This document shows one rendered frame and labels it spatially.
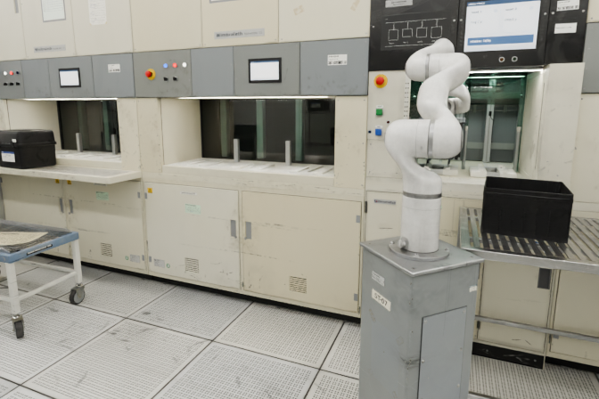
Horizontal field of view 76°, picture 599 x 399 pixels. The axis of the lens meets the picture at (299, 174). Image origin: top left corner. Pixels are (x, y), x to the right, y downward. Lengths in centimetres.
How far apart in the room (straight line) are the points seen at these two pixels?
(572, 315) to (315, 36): 179
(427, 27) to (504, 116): 109
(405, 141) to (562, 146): 90
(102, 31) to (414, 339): 255
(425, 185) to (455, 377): 63
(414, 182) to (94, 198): 241
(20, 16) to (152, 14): 119
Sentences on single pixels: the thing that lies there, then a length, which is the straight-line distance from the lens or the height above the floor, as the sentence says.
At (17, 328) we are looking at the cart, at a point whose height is 7.
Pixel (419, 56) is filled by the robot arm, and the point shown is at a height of 141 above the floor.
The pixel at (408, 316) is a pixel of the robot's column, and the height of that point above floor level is 62.
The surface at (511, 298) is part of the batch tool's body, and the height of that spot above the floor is 33.
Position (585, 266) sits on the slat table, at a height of 75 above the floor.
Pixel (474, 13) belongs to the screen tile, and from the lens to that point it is 200.
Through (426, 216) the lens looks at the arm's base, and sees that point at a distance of 125.
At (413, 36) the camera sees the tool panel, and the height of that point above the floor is 155.
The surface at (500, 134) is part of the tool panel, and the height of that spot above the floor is 105.
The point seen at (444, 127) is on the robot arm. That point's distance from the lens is 122.
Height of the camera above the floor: 122
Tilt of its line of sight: 10 degrees down
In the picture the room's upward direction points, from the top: straight up
